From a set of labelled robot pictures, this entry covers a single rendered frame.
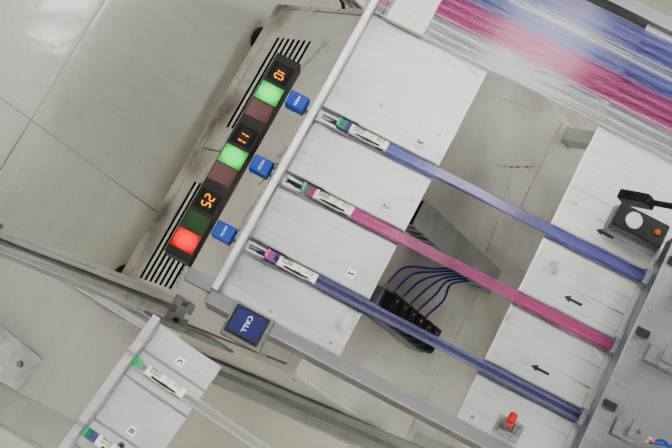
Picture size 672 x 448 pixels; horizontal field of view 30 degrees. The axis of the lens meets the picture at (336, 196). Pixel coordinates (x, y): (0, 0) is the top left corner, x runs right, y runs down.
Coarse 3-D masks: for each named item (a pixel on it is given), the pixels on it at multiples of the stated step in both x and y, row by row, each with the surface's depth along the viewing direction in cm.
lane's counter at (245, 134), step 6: (240, 126) 183; (246, 126) 183; (234, 132) 182; (240, 132) 182; (246, 132) 182; (252, 132) 182; (258, 132) 182; (234, 138) 182; (240, 138) 182; (246, 138) 182; (252, 138) 182; (240, 144) 182; (246, 144) 182; (252, 144) 182
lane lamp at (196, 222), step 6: (192, 210) 179; (186, 216) 179; (192, 216) 179; (198, 216) 179; (204, 216) 179; (186, 222) 179; (192, 222) 179; (198, 222) 179; (204, 222) 179; (192, 228) 178; (198, 228) 178; (204, 228) 178; (198, 234) 178
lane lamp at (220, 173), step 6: (216, 162) 181; (216, 168) 181; (222, 168) 181; (228, 168) 181; (210, 174) 181; (216, 174) 181; (222, 174) 181; (228, 174) 181; (234, 174) 181; (216, 180) 180; (222, 180) 180; (228, 180) 180; (228, 186) 180
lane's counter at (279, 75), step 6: (276, 66) 185; (282, 66) 185; (270, 72) 185; (276, 72) 185; (282, 72) 185; (288, 72) 185; (270, 78) 185; (276, 78) 185; (282, 78) 185; (288, 78) 185; (282, 84) 185
